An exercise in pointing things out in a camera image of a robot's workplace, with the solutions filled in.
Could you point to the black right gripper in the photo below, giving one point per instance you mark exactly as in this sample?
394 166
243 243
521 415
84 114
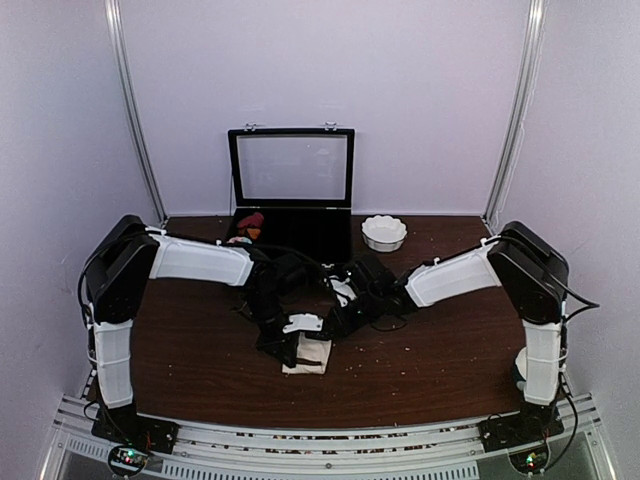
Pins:
345 324

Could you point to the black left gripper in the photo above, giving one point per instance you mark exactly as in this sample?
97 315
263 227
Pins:
276 346

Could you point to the beige striped sock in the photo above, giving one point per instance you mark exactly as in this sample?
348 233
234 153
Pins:
312 357

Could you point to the pink mint patterned sock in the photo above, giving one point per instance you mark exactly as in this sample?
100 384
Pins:
240 240

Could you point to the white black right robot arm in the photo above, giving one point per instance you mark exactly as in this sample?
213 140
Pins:
452 360

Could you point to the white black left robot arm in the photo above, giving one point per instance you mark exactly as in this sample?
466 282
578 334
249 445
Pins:
135 262

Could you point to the maroon yellow argyle sock roll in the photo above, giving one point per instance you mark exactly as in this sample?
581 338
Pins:
251 226

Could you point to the white scalloped ceramic bowl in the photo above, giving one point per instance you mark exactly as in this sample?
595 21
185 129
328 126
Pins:
383 233

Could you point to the black compartment storage box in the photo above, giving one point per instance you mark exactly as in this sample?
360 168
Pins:
300 180

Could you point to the white blue cup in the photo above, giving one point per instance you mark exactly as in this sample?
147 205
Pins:
518 369

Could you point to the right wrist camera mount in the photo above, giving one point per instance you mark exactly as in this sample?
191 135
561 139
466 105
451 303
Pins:
342 291

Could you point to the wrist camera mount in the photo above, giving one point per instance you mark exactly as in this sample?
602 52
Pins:
342 291
307 322

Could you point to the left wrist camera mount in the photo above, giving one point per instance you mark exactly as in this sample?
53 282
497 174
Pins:
307 322

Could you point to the aluminium table edge rail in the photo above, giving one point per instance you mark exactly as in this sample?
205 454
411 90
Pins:
447 450

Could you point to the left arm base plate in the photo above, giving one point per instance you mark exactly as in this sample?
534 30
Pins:
124 425

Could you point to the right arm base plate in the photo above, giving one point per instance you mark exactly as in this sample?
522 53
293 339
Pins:
531 424

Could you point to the right aluminium frame post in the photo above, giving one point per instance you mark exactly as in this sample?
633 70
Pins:
523 96

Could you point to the aluminium frame post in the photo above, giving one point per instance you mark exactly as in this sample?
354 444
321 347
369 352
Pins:
523 96
118 41

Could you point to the left aluminium frame post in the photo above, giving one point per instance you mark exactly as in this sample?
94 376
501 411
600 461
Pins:
118 41

